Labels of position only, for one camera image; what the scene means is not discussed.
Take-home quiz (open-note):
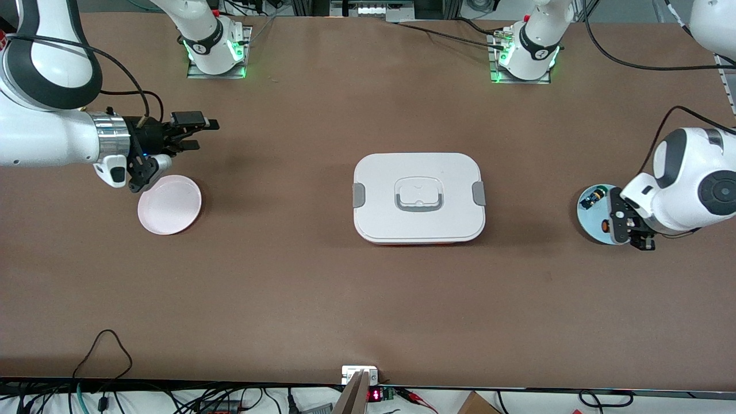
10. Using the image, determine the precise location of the silver metal frame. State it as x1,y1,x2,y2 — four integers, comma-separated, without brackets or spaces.
331,0,415,18

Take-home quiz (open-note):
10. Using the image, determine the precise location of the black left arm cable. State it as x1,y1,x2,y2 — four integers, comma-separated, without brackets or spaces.
584,0,736,173

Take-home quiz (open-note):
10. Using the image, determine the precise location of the grey metal bar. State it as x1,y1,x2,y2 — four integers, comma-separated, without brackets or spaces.
332,371,371,414

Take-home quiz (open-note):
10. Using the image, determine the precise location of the aluminium profile rail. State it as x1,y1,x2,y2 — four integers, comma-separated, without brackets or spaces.
713,55,736,116

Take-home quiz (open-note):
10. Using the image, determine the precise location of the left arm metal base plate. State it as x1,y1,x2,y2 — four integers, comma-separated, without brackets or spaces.
488,32,551,85

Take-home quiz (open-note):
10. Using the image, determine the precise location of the light blue round plate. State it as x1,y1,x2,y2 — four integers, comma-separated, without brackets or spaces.
577,183,633,246

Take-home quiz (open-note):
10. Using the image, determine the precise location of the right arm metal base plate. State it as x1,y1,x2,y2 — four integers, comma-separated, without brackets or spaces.
187,26,252,79

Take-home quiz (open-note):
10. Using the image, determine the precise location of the red clip lead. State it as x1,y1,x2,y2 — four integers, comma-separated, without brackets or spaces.
397,388,438,414

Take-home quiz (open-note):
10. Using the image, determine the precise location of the black cable on table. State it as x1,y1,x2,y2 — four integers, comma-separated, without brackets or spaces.
397,20,507,47

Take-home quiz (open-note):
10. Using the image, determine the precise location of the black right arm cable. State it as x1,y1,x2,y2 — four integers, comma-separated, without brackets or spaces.
0,33,164,124

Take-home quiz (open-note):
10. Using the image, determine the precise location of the white box with grey handle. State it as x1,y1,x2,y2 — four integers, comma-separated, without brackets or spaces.
352,152,486,247

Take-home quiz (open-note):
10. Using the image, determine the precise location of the black coiled cable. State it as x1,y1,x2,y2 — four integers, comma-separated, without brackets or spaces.
578,390,633,410

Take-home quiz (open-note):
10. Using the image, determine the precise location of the small white device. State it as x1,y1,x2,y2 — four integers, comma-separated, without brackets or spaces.
342,366,379,386

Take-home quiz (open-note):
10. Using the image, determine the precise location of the thin grey cable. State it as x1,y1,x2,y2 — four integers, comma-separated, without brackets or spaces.
250,14,277,44

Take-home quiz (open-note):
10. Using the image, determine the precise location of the black looped cable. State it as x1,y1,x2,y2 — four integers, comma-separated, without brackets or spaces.
72,329,134,397

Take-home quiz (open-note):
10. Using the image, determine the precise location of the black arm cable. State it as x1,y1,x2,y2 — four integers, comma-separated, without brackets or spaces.
584,0,736,173
0,33,164,124

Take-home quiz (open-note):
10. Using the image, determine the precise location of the brown cardboard box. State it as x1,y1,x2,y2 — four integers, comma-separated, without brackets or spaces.
457,391,501,414

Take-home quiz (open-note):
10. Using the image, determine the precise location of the pink round plate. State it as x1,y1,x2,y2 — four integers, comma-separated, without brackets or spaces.
137,175,202,236

